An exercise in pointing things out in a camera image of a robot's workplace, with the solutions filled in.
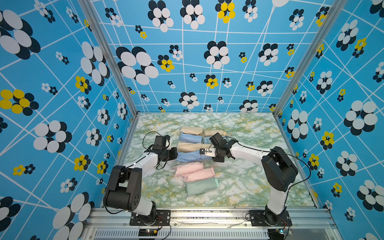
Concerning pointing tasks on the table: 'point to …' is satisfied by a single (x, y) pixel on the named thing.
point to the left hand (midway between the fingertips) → (179, 152)
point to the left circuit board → (147, 232)
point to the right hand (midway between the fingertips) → (217, 151)
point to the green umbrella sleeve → (196, 187)
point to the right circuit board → (276, 234)
